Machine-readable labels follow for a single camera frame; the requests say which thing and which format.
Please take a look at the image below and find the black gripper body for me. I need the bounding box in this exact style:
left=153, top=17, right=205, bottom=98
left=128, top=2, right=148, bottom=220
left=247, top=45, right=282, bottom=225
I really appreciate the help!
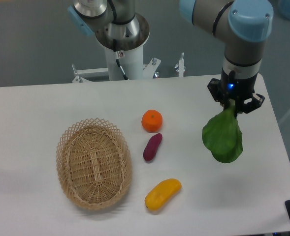
left=219, top=69, right=258, bottom=106

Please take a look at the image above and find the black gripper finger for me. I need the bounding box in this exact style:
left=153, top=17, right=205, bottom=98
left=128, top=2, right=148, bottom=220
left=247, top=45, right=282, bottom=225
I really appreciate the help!
left=207, top=78, right=229, bottom=110
left=234, top=93, right=265, bottom=117

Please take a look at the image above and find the green bok choy vegetable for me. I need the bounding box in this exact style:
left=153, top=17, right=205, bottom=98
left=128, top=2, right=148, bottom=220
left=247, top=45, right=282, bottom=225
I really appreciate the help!
left=202, top=102, right=243, bottom=163

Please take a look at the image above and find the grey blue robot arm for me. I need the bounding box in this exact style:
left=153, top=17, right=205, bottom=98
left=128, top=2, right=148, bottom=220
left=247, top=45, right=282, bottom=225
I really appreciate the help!
left=67, top=0, right=273, bottom=114

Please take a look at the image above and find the orange tangerine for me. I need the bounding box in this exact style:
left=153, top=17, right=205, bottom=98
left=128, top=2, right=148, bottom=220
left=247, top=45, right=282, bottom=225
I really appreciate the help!
left=141, top=110, right=163, bottom=133

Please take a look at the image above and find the purple sweet potato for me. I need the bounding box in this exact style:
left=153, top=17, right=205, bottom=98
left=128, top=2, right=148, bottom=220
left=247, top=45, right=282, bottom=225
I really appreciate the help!
left=143, top=133, right=163, bottom=162

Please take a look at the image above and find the yellow mango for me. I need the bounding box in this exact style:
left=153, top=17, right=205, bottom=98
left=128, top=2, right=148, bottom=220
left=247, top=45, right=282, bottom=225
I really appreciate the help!
left=144, top=178, right=182, bottom=211

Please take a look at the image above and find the woven wicker basket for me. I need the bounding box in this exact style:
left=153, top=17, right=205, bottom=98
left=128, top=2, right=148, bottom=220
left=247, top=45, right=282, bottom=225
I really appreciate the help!
left=56, top=118, right=132, bottom=210

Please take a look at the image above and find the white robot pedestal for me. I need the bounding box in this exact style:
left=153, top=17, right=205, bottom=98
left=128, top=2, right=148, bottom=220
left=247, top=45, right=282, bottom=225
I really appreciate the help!
left=95, top=12, right=151, bottom=81

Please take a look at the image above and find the black white cable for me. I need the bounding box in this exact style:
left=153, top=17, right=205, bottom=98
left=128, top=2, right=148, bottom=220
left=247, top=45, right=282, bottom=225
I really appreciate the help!
left=112, top=39, right=130, bottom=81

